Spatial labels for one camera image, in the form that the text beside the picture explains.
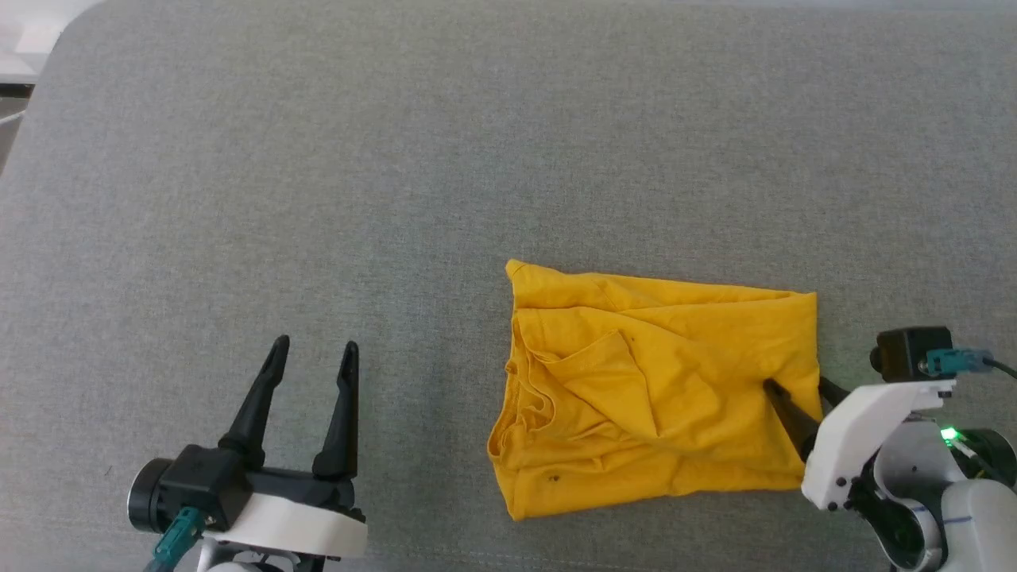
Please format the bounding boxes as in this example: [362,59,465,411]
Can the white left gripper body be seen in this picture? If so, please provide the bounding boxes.
[210,468,369,558]

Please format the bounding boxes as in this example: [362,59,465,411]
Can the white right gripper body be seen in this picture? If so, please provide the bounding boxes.
[802,381,957,512]

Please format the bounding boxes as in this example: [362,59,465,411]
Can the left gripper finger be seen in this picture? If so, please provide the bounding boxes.
[218,334,291,470]
[311,341,361,480]

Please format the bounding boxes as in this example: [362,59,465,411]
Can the yellow printed T-shirt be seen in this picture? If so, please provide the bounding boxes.
[486,259,823,522]

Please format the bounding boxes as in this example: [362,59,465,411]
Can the black left cylindrical motor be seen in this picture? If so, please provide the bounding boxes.
[127,458,180,535]

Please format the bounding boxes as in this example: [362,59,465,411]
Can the black cylindrical motor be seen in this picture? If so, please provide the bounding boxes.
[949,427,1017,487]
[127,458,180,535]

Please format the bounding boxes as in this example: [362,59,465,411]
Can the black right cylindrical motor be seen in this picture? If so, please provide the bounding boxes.
[949,427,1017,487]

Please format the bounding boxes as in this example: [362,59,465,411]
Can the left teal-plug camera cable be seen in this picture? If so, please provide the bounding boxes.
[153,508,206,572]

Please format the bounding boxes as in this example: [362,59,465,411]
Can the teal-plug camera cable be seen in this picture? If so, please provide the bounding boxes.
[924,347,1017,381]
[153,508,206,572]

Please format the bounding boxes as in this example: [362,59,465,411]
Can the right teal-plug camera cable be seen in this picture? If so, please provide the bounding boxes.
[924,347,1017,381]

